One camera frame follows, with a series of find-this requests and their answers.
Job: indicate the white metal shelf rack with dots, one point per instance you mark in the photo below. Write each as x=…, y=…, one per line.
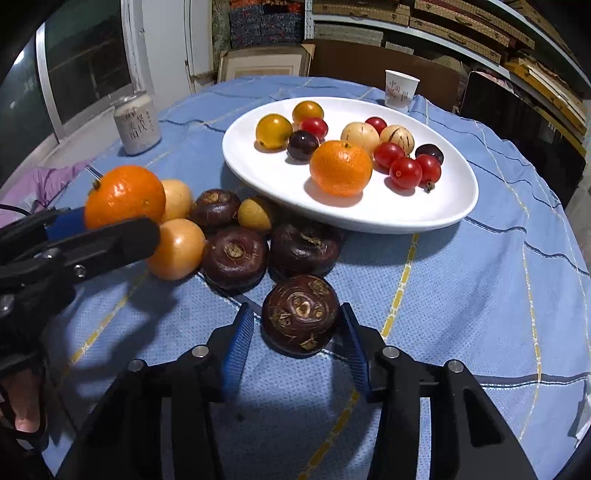
x=341, y=19

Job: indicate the pale yellow pepino melon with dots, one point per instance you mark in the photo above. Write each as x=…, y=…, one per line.
x=359, y=137
x=175, y=249
x=177, y=199

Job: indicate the white oval plate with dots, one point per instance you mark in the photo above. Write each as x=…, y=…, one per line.
x=415, y=207

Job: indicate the white paper cup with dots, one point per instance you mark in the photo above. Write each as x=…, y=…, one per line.
x=400, y=90

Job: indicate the white drink can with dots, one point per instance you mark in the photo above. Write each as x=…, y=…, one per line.
x=137, y=124

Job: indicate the striped yellow pepino melon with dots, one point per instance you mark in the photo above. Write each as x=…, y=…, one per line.
x=396, y=138

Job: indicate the person's left hand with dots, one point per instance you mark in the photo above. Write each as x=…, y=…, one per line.
x=27, y=401

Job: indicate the open cardboard box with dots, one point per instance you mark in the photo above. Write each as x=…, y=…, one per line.
x=263, y=62

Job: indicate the aluminium sliding window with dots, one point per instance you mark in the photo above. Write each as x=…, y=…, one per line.
x=83, y=55

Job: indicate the purple cloth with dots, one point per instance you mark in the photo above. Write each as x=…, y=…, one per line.
x=37, y=184

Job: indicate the green marbled board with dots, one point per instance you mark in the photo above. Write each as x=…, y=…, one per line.
x=220, y=27

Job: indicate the small yellow longan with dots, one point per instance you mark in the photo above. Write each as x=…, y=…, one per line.
x=255, y=213

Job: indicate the orange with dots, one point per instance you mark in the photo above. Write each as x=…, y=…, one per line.
x=340, y=167
x=124, y=197

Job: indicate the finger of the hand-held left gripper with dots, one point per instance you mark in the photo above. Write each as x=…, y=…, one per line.
x=67, y=224
x=129, y=237

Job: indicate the small red cherry tomato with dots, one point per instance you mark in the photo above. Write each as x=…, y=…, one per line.
x=376, y=124

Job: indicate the blue plaid tablecloth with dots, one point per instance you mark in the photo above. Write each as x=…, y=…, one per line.
x=485, y=300

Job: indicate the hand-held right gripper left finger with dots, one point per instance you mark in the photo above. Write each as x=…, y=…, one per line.
x=238, y=350

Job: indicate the dark brown water chestnut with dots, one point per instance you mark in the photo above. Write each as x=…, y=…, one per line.
x=304, y=249
x=301, y=314
x=214, y=207
x=234, y=256

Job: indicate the brown board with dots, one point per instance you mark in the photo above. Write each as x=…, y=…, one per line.
x=351, y=64

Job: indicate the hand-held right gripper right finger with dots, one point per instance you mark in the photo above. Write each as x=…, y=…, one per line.
x=355, y=355

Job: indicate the yellow tomato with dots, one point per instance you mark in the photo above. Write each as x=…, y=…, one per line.
x=274, y=131
x=308, y=111

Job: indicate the stack of woven flat boxes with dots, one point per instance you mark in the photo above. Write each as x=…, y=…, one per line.
x=461, y=32

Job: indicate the stack of blue patterned boxes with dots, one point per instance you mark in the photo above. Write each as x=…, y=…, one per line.
x=268, y=27

